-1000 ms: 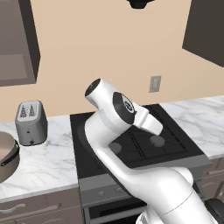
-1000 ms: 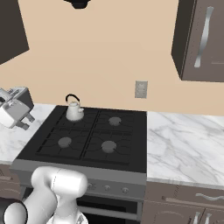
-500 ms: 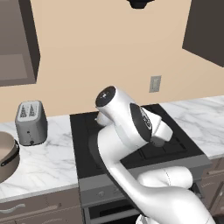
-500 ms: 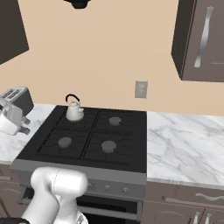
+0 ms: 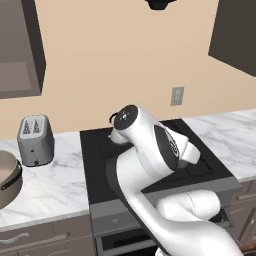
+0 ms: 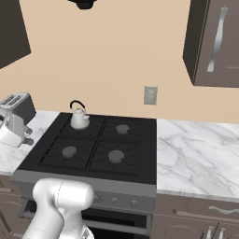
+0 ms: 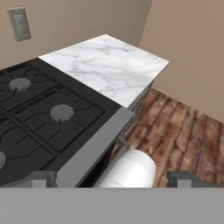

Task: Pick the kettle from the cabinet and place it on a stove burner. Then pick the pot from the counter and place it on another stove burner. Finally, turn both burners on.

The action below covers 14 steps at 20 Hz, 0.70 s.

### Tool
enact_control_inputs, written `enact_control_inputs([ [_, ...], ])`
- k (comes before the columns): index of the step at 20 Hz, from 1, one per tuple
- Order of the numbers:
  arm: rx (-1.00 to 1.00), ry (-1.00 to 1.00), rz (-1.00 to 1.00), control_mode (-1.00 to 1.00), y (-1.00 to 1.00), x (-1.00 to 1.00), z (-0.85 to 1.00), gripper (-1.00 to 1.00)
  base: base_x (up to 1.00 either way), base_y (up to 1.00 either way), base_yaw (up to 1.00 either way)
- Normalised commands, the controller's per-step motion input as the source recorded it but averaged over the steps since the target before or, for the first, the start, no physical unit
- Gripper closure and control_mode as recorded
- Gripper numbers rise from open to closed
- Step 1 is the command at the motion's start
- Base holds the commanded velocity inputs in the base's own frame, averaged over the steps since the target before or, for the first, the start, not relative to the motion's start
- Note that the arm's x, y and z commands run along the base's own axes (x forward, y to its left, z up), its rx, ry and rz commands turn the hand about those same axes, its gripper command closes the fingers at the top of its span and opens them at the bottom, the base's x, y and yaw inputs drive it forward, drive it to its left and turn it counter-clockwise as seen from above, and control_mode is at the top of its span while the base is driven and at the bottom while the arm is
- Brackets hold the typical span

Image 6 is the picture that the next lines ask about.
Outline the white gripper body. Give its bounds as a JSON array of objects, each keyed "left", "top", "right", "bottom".
[{"left": 0, "top": 112, "right": 28, "bottom": 148}]

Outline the brown base cabinet run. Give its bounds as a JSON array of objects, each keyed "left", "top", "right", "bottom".
[{"left": 0, "top": 175, "right": 27, "bottom": 239}]

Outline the black and grey stove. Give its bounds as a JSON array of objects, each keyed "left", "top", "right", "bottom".
[{"left": 10, "top": 111, "right": 159, "bottom": 239}]

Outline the brown base cabinet door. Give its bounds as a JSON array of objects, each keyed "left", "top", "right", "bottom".
[
  {"left": 217, "top": 221, "right": 239, "bottom": 239},
  {"left": 150, "top": 214, "right": 220, "bottom": 239}
]

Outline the silver and black toaster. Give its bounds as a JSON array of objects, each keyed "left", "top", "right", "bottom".
[{"left": 0, "top": 91, "right": 37, "bottom": 126}]

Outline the black range hood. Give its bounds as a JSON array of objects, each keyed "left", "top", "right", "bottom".
[{"left": 67, "top": 0, "right": 96, "bottom": 10}]

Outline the brown drawer front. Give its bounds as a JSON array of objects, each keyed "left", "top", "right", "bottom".
[{"left": 154, "top": 193, "right": 239, "bottom": 224}]

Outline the white kettle with black handle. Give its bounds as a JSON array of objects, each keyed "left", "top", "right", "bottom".
[{"left": 68, "top": 99, "right": 91, "bottom": 131}]

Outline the dark brown wall cabinet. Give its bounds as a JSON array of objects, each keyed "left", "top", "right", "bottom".
[{"left": 0, "top": 0, "right": 33, "bottom": 70}]

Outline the grey oven door handle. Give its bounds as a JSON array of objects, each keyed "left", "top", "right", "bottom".
[{"left": 81, "top": 218, "right": 148, "bottom": 236}]

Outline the grey wall outlet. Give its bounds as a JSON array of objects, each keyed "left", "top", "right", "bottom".
[{"left": 143, "top": 85, "right": 159, "bottom": 106}]

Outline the silver base cabinet handle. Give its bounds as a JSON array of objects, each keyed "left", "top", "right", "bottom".
[
  {"left": 203, "top": 225, "right": 216, "bottom": 239},
  {"left": 217, "top": 227, "right": 228, "bottom": 239}
]

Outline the silver drawer handle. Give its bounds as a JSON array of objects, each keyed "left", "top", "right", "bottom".
[{"left": 207, "top": 204, "right": 239, "bottom": 217}]

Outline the silver wall cabinet handle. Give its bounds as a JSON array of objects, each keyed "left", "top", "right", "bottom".
[{"left": 206, "top": 6, "right": 230, "bottom": 74}]

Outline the dark brown wall cabinet door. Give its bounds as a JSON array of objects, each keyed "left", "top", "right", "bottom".
[{"left": 193, "top": 0, "right": 239, "bottom": 89}]

